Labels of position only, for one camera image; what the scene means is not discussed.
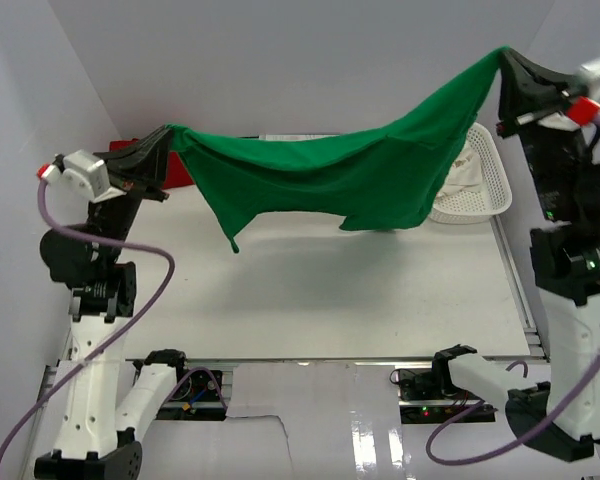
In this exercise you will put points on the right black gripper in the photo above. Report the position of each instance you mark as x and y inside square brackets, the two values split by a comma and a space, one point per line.
[517, 100]

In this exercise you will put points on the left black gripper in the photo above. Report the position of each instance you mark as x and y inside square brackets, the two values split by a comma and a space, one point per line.
[143, 167]

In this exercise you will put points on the green t shirt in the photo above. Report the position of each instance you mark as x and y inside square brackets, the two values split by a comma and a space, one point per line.
[385, 178]

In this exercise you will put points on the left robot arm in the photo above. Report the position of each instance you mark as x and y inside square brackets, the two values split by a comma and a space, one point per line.
[100, 436]

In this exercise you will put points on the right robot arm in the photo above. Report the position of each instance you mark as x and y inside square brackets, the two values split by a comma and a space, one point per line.
[559, 417]

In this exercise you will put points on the folded red t shirt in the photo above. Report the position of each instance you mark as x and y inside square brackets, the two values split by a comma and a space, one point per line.
[177, 175]

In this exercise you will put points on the cream white t shirt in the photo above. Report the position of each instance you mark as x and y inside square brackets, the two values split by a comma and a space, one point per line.
[465, 174]

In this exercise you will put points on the paper label strip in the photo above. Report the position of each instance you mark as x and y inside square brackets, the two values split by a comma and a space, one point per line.
[293, 137]

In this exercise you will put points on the white perforated plastic basket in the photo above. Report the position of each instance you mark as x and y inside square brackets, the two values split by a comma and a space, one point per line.
[495, 196]

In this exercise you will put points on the white paper front cover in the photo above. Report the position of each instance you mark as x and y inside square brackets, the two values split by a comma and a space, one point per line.
[318, 421]

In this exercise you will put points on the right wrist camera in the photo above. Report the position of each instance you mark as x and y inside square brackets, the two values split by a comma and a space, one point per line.
[587, 105]

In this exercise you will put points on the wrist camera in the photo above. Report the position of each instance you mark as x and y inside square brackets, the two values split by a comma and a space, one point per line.
[587, 105]
[82, 172]

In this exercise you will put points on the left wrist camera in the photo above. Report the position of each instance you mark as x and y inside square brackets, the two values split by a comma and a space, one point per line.
[82, 172]

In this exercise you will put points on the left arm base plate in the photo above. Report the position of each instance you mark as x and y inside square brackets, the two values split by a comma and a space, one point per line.
[197, 400]

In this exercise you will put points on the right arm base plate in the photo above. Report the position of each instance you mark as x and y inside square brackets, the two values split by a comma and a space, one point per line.
[422, 403]

